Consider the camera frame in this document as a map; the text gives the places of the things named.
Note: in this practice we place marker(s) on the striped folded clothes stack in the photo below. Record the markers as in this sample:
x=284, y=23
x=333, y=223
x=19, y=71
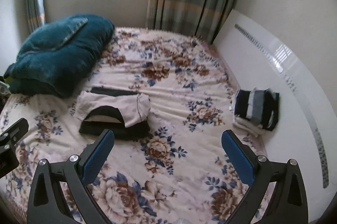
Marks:
x=256, y=111

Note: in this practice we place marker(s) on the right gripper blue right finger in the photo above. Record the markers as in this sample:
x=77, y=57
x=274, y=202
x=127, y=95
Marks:
x=288, y=203

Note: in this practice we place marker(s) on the teal velvet pillow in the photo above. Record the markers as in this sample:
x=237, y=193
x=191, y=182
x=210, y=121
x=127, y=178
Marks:
x=53, y=36

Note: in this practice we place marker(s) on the folded black garment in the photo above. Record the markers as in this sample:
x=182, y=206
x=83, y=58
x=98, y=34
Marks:
x=96, y=124

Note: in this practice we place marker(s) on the white bed headboard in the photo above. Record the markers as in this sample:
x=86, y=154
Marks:
x=306, y=130

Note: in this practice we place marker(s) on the teal folded quilt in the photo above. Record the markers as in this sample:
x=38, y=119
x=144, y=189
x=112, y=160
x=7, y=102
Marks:
x=58, y=72

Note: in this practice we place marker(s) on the beige long-sleeve shirt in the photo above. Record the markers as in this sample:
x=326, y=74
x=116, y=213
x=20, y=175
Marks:
x=127, y=109

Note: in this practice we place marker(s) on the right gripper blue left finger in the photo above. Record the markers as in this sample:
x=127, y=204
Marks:
x=47, y=203

